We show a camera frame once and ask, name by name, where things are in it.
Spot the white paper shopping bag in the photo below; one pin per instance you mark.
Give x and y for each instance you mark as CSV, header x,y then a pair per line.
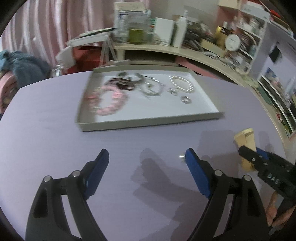
x,y
108,57

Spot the red storage box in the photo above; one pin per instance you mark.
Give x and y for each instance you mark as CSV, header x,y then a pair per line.
x,y
86,58

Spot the pink rolled blanket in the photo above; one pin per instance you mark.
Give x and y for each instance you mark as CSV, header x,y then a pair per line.
x,y
9,88

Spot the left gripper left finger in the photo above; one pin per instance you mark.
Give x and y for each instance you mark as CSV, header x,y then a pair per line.
x,y
93,172

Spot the curved cream desk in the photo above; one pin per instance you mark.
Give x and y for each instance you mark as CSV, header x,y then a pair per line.
x,y
209,67

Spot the white lotion bottle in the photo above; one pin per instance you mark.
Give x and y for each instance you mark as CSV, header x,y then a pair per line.
x,y
180,31

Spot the pink curtain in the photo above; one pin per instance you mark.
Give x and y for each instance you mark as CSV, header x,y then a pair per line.
x,y
42,28

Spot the blue fluffy blanket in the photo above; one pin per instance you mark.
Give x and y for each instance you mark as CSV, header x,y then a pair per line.
x,y
26,68

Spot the white wall shelf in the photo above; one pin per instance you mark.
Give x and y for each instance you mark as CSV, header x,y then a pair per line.
x,y
248,20

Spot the green glass jar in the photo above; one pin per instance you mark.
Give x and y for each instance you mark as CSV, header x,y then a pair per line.
x,y
135,36

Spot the plastic wrapped carton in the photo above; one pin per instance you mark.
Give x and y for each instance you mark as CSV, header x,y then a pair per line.
x,y
130,14

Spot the small silver earrings cluster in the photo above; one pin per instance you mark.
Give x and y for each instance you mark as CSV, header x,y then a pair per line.
x,y
173,91

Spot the large white box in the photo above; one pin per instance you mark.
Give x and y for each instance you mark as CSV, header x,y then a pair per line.
x,y
163,30

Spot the silver bangle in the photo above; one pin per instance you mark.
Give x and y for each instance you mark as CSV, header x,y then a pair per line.
x,y
150,86

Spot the round white mirror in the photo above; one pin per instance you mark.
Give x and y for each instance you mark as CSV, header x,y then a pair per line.
x,y
232,42

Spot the white shallow tray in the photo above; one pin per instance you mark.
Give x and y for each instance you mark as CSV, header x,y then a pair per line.
x,y
141,111

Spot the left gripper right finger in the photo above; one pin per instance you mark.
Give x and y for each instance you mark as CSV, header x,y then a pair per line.
x,y
202,173

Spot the person's right hand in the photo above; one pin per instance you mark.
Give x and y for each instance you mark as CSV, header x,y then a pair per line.
x,y
271,213

